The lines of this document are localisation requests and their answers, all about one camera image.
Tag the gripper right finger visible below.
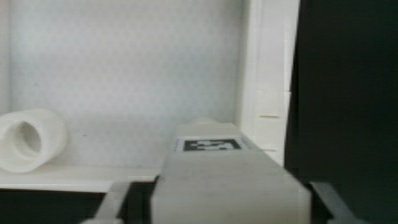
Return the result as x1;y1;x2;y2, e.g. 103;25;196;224
311;182;370;224

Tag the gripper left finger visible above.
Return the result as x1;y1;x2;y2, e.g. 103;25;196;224
78;181;157;224

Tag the white desk leg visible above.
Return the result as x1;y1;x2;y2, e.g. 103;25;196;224
151;118;311;224

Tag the white desk tabletop tray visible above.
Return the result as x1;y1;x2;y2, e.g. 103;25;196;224
0;0;302;192

